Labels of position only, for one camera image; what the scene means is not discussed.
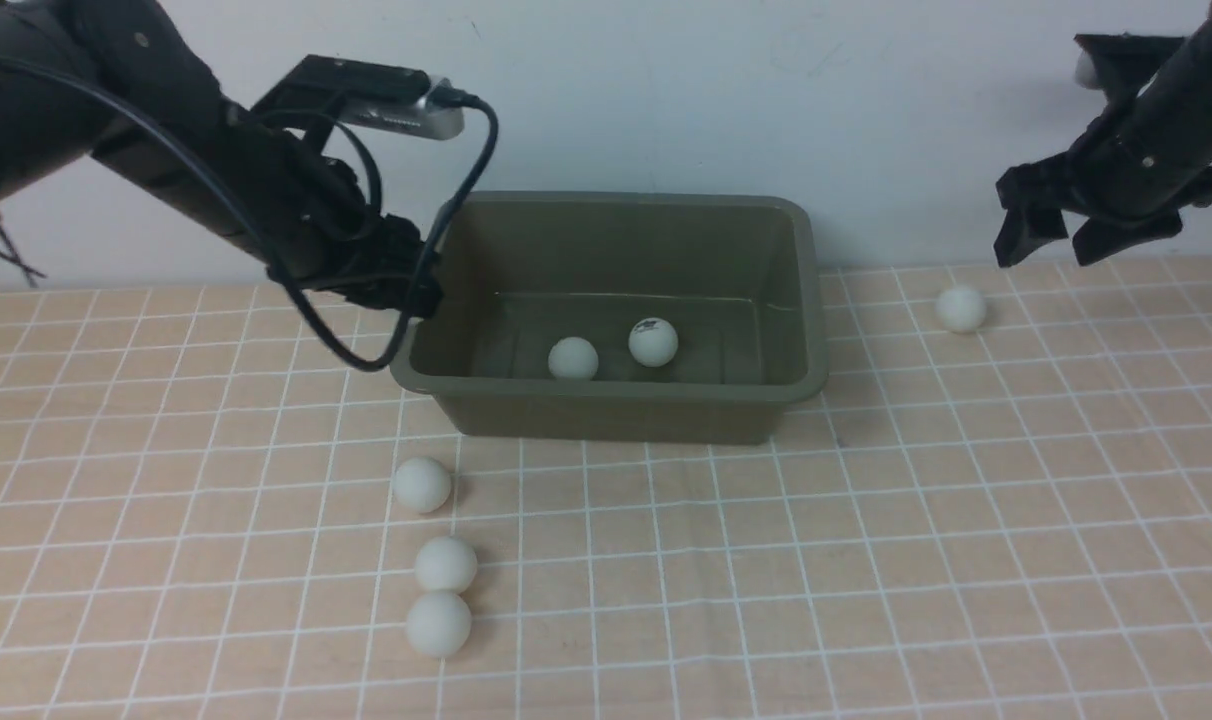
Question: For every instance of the white ping-pong ball with logo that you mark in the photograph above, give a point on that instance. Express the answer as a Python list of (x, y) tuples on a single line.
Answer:
[(653, 342)]

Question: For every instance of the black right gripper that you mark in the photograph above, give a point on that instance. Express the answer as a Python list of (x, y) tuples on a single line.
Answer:
[(1128, 196)]

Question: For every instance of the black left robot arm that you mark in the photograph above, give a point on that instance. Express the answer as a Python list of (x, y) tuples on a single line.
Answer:
[(133, 51)]

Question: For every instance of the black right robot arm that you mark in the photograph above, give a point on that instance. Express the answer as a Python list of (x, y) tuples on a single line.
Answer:
[(1158, 90)]

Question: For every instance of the olive green plastic bin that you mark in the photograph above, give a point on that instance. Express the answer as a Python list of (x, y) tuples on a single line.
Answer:
[(737, 276)]

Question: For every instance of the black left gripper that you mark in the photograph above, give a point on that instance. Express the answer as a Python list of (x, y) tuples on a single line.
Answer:
[(332, 239)]

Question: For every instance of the white ping-pong ball bottom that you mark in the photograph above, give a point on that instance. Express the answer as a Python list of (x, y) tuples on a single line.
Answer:
[(438, 624)]

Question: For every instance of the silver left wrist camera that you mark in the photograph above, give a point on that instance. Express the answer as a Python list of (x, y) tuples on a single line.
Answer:
[(321, 92)]

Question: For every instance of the beige grid tablecloth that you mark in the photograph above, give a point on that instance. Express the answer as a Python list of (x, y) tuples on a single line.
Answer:
[(197, 521)]

